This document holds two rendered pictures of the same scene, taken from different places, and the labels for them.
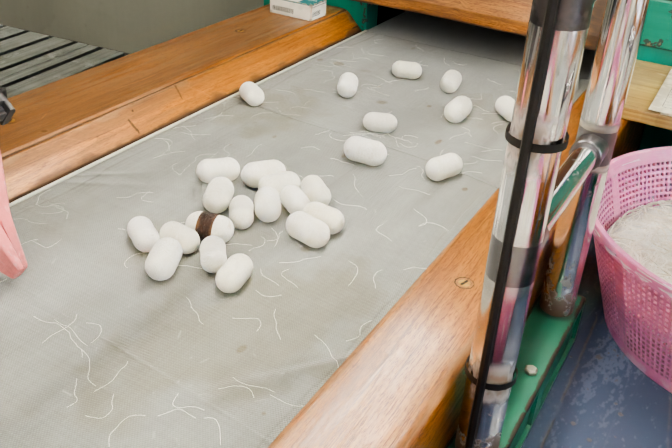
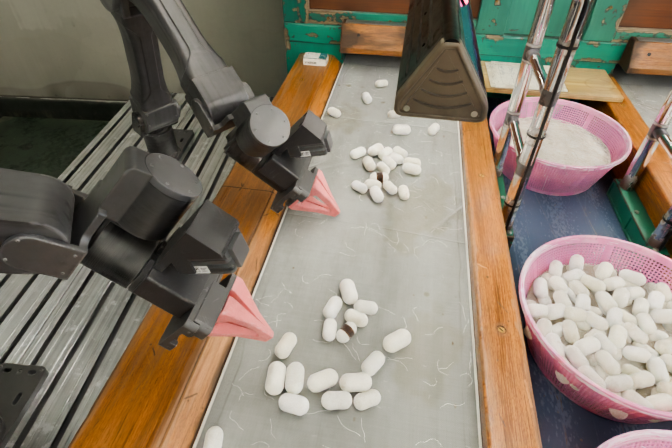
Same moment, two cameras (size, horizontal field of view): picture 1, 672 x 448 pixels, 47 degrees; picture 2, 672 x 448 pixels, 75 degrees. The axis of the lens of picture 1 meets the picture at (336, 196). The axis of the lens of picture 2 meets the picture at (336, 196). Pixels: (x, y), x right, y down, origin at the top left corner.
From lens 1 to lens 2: 0.43 m
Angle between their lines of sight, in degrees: 19
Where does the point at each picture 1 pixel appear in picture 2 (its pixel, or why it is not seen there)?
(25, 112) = not seen: hidden behind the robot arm
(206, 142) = (336, 140)
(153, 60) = (284, 106)
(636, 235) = not seen: hidden behind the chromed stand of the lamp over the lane
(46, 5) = (75, 56)
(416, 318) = (478, 191)
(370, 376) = (481, 214)
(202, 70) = (309, 106)
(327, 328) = (444, 202)
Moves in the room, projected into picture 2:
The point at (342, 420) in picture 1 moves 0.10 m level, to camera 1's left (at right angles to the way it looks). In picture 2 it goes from (484, 229) to (426, 244)
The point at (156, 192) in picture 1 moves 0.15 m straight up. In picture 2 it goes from (340, 168) to (341, 96)
